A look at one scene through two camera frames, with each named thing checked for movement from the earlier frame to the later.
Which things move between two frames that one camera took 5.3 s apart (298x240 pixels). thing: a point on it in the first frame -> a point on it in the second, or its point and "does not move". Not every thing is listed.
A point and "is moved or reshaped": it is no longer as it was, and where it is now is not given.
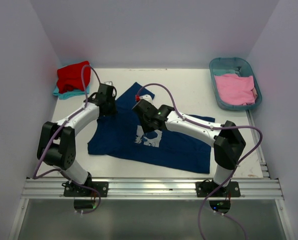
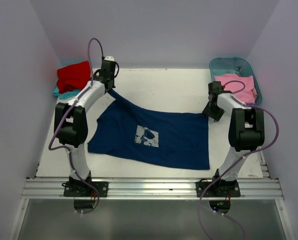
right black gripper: x=146 y=128 -> x=216 y=116
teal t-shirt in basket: x=235 y=71 does not move
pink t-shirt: x=233 y=90 does not move
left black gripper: x=113 y=111 -> x=113 y=77
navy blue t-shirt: x=121 y=134 is moved or reshaped
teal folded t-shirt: x=70 y=94 does not move
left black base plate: x=71 y=190 does not move
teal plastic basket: x=245 y=70 does not move
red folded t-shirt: x=70 y=77 does not move
